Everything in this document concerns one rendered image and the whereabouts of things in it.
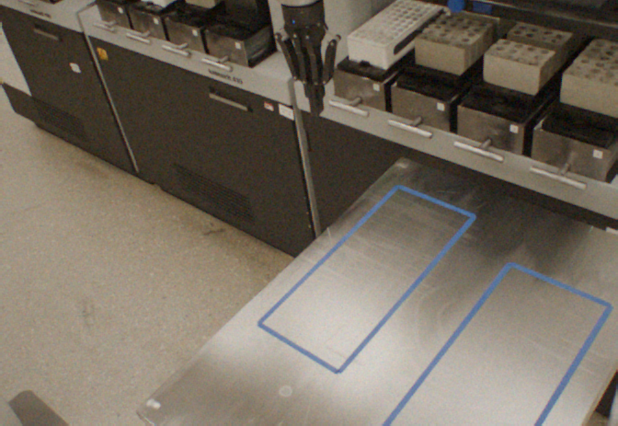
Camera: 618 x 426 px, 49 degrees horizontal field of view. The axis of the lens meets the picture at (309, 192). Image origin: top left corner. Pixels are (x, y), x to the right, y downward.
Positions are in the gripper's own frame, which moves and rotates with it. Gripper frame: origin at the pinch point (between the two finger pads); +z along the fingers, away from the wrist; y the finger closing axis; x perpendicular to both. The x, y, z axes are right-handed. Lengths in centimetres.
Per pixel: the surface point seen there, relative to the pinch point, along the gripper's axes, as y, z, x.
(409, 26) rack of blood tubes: -9.2, -2.6, -27.0
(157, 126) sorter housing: 78, 44, -33
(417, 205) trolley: -28.2, 2.5, 20.9
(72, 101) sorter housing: 128, 50, -44
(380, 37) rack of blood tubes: -4.5, -2.1, -22.0
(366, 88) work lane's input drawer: -4.1, 5.9, -14.2
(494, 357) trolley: -47, 3, 44
